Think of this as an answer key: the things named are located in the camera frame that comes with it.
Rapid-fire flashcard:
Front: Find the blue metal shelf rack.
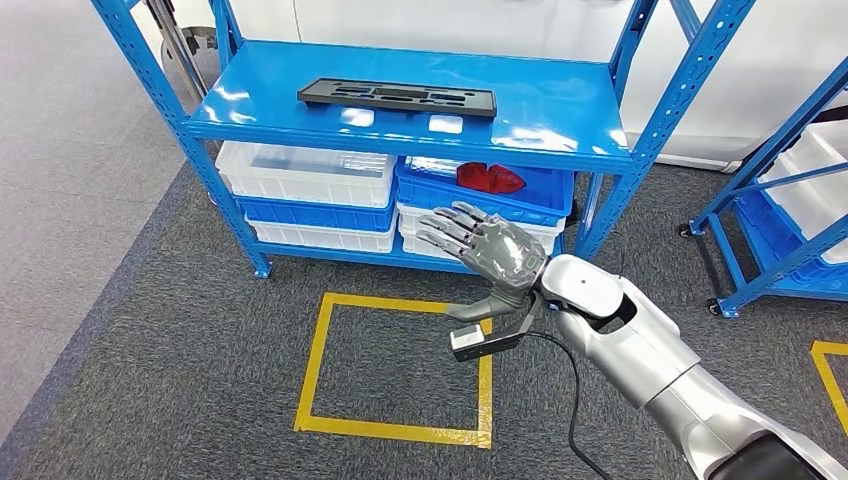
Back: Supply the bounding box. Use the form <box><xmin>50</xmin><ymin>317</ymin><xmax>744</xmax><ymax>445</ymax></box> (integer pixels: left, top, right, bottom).
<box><xmin>90</xmin><ymin>0</ymin><xmax>757</xmax><ymax>280</ymax></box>
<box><xmin>678</xmin><ymin>56</ymin><xmax>848</xmax><ymax>319</ymax></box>

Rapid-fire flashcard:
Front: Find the red plastic part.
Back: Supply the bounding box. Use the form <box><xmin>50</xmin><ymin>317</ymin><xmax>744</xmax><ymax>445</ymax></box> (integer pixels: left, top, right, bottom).
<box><xmin>457</xmin><ymin>162</ymin><xmax>527</xmax><ymax>195</ymax></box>

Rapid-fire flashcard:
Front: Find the yellow floor tape square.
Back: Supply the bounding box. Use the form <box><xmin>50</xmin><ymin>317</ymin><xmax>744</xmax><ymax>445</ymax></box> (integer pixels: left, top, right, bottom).
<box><xmin>810</xmin><ymin>340</ymin><xmax>848</xmax><ymax>439</ymax></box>

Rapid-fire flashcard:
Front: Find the grey metal pole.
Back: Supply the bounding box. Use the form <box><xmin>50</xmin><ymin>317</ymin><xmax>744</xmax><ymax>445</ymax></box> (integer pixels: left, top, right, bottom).
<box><xmin>145</xmin><ymin>0</ymin><xmax>207</xmax><ymax>101</ymax></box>

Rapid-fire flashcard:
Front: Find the black plastic frame part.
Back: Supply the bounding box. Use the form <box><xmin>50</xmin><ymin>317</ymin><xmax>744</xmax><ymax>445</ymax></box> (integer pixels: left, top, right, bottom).
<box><xmin>296</xmin><ymin>78</ymin><xmax>498</xmax><ymax>119</ymax></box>

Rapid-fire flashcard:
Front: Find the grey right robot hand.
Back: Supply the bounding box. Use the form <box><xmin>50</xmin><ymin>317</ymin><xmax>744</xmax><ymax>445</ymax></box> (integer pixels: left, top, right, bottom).
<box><xmin>415</xmin><ymin>201</ymin><xmax>550</xmax><ymax>324</ymax></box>

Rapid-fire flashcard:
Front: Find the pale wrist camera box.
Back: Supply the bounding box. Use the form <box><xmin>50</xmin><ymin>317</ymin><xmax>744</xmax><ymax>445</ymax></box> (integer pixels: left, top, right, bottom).
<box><xmin>450</xmin><ymin>324</ymin><xmax>487</xmax><ymax>351</ymax></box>

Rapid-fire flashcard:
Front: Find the black camera bracket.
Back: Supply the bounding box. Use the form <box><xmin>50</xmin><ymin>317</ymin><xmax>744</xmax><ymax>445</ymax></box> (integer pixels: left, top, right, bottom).
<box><xmin>452</xmin><ymin>291</ymin><xmax>546</xmax><ymax>362</ymax></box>

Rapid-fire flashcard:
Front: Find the white car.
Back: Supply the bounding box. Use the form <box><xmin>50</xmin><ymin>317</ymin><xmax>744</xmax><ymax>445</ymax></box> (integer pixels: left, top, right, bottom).
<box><xmin>148</xmin><ymin>0</ymin><xmax>848</xmax><ymax>174</ymax></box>

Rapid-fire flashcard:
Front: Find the blue plastic bin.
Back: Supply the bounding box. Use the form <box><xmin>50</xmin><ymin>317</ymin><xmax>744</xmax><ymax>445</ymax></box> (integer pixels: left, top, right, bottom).
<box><xmin>395</xmin><ymin>156</ymin><xmax>575</xmax><ymax>229</ymax></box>
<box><xmin>235</xmin><ymin>195</ymin><xmax>399</xmax><ymax>233</ymax></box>
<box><xmin>735</xmin><ymin>188</ymin><xmax>848</xmax><ymax>286</ymax></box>

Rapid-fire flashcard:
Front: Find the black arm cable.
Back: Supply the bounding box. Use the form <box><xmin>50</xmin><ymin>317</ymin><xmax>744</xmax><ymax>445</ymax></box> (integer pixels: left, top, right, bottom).
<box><xmin>529</xmin><ymin>331</ymin><xmax>611</xmax><ymax>480</ymax></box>

